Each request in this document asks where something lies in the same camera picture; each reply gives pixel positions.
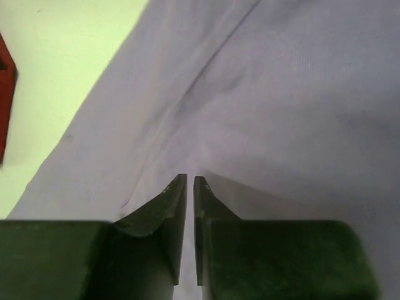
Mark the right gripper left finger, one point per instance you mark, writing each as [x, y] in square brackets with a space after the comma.
[136, 257]

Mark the red t shirt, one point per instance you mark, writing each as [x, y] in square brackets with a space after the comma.
[8, 85]

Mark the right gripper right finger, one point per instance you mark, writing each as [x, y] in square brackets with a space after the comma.
[245, 259]

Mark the lavender garment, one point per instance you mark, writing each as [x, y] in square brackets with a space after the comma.
[289, 109]

